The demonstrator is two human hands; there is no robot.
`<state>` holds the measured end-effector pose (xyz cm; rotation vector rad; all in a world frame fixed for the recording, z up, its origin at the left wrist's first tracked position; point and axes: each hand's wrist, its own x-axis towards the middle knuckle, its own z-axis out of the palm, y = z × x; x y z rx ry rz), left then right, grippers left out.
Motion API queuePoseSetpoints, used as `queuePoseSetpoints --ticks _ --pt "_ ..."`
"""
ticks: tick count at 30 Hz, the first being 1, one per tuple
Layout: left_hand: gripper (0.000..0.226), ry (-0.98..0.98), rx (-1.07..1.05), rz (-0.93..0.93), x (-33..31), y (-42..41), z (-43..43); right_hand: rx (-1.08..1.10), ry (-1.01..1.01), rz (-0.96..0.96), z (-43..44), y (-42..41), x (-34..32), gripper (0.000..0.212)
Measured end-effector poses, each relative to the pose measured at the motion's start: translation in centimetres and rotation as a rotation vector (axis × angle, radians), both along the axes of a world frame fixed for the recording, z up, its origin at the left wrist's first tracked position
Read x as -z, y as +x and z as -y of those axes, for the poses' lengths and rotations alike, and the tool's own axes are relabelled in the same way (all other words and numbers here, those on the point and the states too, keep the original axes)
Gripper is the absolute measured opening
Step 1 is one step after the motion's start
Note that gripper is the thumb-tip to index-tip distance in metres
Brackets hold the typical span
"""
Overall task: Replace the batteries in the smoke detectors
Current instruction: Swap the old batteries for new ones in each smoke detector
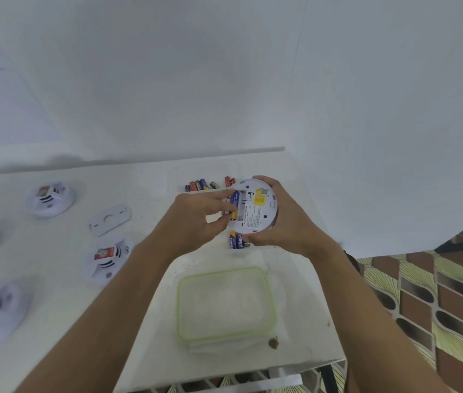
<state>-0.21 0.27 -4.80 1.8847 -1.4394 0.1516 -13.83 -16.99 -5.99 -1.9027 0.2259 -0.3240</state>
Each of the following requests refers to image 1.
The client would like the black rounded object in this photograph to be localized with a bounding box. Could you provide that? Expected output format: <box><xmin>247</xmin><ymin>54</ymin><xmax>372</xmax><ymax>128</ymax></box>
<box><xmin>342</xmin><ymin>247</ymin><xmax>365</xmax><ymax>279</ymax></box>

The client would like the person's right forearm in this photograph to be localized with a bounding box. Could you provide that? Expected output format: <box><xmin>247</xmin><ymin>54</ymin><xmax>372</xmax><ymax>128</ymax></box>
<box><xmin>309</xmin><ymin>245</ymin><xmax>439</xmax><ymax>393</ymax></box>

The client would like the white detector mounting plate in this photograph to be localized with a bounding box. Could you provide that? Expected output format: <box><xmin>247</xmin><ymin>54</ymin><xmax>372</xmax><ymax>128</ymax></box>
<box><xmin>87</xmin><ymin>203</ymin><xmax>133</xmax><ymax>238</ymax></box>

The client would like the clear battery container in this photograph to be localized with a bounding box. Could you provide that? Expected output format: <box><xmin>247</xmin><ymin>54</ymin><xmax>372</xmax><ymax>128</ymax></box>
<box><xmin>167</xmin><ymin>159</ymin><xmax>243</xmax><ymax>193</ymax></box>

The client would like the person's left hand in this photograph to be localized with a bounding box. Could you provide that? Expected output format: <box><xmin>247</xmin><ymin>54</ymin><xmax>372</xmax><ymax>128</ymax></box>
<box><xmin>149</xmin><ymin>188</ymin><xmax>242</xmax><ymax>263</ymax></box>

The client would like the white metal table frame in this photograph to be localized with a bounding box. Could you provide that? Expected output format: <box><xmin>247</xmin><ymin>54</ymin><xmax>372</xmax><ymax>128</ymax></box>
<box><xmin>116</xmin><ymin>358</ymin><xmax>347</xmax><ymax>393</ymax></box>

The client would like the black metal leg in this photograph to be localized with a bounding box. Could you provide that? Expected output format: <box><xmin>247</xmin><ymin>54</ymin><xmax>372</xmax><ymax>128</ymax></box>
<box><xmin>319</xmin><ymin>364</ymin><xmax>338</xmax><ymax>393</ymax></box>

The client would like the person's left forearm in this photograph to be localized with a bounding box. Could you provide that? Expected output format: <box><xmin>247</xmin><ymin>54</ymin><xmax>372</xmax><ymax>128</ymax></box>
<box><xmin>14</xmin><ymin>241</ymin><xmax>173</xmax><ymax>393</ymax></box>

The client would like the large green-rimmed clear lid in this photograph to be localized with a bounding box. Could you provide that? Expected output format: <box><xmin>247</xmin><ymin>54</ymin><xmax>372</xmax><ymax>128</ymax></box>
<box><xmin>176</xmin><ymin>265</ymin><xmax>290</xmax><ymax>355</ymax></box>

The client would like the person's right hand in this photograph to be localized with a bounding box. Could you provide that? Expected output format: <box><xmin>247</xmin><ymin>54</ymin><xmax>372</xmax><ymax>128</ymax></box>
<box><xmin>247</xmin><ymin>175</ymin><xmax>330</xmax><ymax>258</ymax></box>

